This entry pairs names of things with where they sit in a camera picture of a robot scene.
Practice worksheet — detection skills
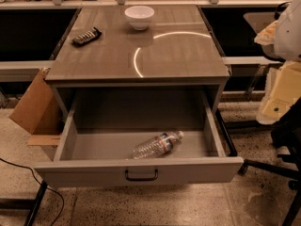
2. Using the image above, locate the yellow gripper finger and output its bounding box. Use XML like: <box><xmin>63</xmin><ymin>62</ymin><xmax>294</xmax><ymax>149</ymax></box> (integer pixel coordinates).
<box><xmin>256</xmin><ymin>61</ymin><xmax>301</xmax><ymax>124</ymax></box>

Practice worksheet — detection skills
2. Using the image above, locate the clear plastic water bottle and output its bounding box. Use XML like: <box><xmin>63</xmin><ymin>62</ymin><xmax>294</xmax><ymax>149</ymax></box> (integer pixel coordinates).
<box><xmin>132</xmin><ymin>131</ymin><xmax>184</xmax><ymax>159</ymax></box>

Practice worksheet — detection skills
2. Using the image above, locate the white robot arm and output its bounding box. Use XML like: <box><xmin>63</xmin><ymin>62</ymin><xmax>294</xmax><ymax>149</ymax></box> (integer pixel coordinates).
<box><xmin>254</xmin><ymin>0</ymin><xmax>301</xmax><ymax>124</ymax></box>

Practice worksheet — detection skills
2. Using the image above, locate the grey wooden cabinet counter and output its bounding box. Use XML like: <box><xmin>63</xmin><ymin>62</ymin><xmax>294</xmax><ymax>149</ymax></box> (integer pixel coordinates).
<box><xmin>46</xmin><ymin>5</ymin><xmax>230</xmax><ymax>108</ymax></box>

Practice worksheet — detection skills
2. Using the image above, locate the grey open top drawer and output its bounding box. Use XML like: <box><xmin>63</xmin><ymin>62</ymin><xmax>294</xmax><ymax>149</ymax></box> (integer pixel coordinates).
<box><xmin>35</xmin><ymin>88</ymin><xmax>243</xmax><ymax>187</ymax></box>

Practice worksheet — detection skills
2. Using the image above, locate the black office chair base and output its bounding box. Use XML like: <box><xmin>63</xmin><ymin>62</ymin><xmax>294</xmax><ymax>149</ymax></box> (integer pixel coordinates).
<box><xmin>238</xmin><ymin>98</ymin><xmax>301</xmax><ymax>226</ymax></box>

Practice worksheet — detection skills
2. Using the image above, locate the white ceramic bowl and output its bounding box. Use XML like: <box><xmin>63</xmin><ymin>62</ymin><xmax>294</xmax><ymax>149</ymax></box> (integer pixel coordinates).
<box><xmin>124</xmin><ymin>6</ymin><xmax>154</xmax><ymax>30</ymax></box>

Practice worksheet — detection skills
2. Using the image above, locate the dark snack packet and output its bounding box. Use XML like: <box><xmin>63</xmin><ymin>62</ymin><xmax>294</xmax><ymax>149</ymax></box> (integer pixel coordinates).
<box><xmin>71</xmin><ymin>27</ymin><xmax>102</xmax><ymax>46</ymax></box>

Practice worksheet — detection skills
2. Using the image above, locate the brown cardboard box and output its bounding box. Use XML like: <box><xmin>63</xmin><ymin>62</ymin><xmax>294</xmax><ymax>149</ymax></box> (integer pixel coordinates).
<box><xmin>9</xmin><ymin>69</ymin><xmax>62</xmax><ymax>146</ymax></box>

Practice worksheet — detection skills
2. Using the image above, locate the black metal stand leg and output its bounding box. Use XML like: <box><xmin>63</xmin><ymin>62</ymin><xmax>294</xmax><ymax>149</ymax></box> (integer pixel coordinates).
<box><xmin>0</xmin><ymin>181</ymin><xmax>47</xmax><ymax>226</ymax></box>

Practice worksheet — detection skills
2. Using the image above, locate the black drawer handle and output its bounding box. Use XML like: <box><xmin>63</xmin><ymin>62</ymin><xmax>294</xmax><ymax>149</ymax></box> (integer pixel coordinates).
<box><xmin>124</xmin><ymin>169</ymin><xmax>159</xmax><ymax>182</ymax></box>

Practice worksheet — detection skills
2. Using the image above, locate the black floor cable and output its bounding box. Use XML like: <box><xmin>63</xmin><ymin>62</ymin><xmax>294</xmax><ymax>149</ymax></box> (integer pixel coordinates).
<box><xmin>0</xmin><ymin>157</ymin><xmax>66</xmax><ymax>226</ymax></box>

